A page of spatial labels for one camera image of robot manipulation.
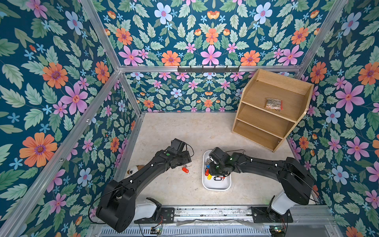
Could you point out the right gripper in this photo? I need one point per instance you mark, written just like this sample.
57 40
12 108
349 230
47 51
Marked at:
214 168

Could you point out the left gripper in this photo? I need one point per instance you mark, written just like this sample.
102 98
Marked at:
186 158

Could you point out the red tag key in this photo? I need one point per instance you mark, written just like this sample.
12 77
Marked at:
185 169

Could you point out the white plastic storage box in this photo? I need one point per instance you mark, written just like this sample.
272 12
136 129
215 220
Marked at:
211 182

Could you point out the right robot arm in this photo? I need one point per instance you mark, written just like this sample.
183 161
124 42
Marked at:
297 182

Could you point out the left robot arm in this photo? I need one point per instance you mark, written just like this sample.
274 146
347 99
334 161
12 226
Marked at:
118 206

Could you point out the pile of tagged keys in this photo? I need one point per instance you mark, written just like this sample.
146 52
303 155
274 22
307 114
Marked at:
213 171

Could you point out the plush dog toy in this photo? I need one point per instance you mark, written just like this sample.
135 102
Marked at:
134 169

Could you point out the wooden shelf unit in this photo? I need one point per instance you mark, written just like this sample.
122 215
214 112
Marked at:
266 127

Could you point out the clear bag of small items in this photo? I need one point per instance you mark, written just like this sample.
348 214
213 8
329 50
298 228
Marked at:
274 104

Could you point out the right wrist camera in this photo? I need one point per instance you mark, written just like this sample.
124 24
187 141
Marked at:
217 155

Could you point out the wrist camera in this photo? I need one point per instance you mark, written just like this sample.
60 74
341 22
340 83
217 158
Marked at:
177 145
217 155

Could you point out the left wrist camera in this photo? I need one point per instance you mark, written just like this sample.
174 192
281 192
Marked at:
177 145

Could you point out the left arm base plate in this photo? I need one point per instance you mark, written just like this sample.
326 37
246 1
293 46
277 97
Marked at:
164 215

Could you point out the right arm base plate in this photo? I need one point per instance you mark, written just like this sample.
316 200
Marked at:
264 214

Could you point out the black wall hook rail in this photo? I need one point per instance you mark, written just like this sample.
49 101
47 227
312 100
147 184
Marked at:
208 69

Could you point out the aluminium front rail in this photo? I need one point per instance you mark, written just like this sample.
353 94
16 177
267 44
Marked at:
302 215

